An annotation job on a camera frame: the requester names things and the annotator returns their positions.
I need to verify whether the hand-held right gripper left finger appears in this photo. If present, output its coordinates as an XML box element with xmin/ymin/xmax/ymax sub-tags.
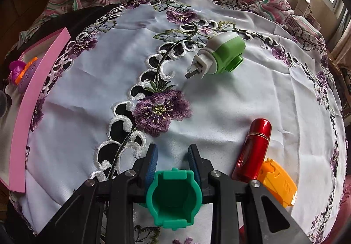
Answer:
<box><xmin>38</xmin><ymin>144</ymin><xmax>159</xmax><ymax>244</ymax></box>

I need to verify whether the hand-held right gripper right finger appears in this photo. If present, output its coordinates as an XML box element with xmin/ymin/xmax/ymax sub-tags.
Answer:
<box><xmin>188</xmin><ymin>144</ymin><xmax>313</xmax><ymax>244</ymax></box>

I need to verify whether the green plastic holder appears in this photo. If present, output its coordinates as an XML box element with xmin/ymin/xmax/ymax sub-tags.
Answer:
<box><xmin>146</xmin><ymin>168</ymin><xmax>203</xmax><ymax>229</ymax></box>

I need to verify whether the red metal tube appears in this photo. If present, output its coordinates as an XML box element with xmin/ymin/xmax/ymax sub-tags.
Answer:
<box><xmin>233</xmin><ymin>118</ymin><xmax>272</xmax><ymax>181</ymax></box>

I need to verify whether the orange plastic clip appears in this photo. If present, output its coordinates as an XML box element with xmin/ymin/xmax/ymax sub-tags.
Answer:
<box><xmin>254</xmin><ymin>159</ymin><xmax>298</xmax><ymax>208</ymax></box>

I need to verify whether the green white plug-in device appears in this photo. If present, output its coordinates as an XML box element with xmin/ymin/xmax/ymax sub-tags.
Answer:
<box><xmin>185</xmin><ymin>32</ymin><xmax>246</xmax><ymax>79</ymax></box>

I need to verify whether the pink shallow box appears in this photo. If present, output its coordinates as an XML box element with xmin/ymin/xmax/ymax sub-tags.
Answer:
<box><xmin>0</xmin><ymin>27</ymin><xmax>71</xmax><ymax>194</ymax></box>

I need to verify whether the orange ridged plastic piece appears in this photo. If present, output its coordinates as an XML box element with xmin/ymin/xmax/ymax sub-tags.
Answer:
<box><xmin>15</xmin><ymin>57</ymin><xmax>37</xmax><ymax>85</ymax></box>

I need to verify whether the black round object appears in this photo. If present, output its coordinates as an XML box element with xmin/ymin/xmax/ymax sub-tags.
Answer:
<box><xmin>0</xmin><ymin>90</ymin><xmax>13</xmax><ymax>118</ymax></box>

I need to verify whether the white embroidered floral tablecloth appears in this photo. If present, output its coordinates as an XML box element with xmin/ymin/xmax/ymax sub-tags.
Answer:
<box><xmin>8</xmin><ymin>0</ymin><xmax>351</xmax><ymax>244</ymax></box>

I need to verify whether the white carton box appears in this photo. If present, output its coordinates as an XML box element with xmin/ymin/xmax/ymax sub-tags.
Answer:
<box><xmin>297</xmin><ymin>0</ymin><xmax>321</xmax><ymax>28</ymax></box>

